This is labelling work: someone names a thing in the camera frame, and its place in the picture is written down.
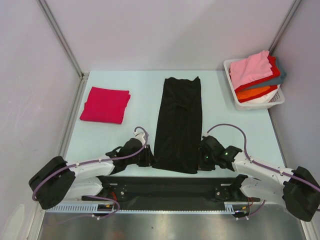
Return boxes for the black t-shirt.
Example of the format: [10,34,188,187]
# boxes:
[153,77,203,174]

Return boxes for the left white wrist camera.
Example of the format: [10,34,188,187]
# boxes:
[134,131,149,145]

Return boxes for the magenta t-shirt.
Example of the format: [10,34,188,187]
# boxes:
[79,86,131,125]

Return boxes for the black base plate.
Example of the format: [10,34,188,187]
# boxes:
[70,176,261,209]

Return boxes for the pink t-shirt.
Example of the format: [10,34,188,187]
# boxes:
[230,50,273,90]

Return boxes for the white plastic basket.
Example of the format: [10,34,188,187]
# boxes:
[223,58,285,111]

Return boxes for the aluminium frame post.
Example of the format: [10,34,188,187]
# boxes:
[268,0,304,55]
[36,0,84,79]

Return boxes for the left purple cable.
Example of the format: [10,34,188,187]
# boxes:
[31,126,150,221]

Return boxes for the white cable duct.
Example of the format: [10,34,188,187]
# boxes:
[47,202,249,215]

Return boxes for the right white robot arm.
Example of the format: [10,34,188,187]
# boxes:
[199,135,320,222]

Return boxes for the grey-blue t-shirt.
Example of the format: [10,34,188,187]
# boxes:
[245,55,287,90]

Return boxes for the orange t-shirt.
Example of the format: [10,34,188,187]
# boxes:
[236,86,273,103]

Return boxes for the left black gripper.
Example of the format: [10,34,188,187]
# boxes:
[126,144,158,167]

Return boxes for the left aluminium frame post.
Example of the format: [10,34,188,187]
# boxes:
[36,0,84,79]

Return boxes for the red t-shirt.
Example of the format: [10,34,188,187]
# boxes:
[230,53,281,92]

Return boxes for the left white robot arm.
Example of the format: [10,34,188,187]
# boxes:
[28,138,156,210]

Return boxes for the right aluminium frame post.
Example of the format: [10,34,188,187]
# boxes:
[268,0,304,55]

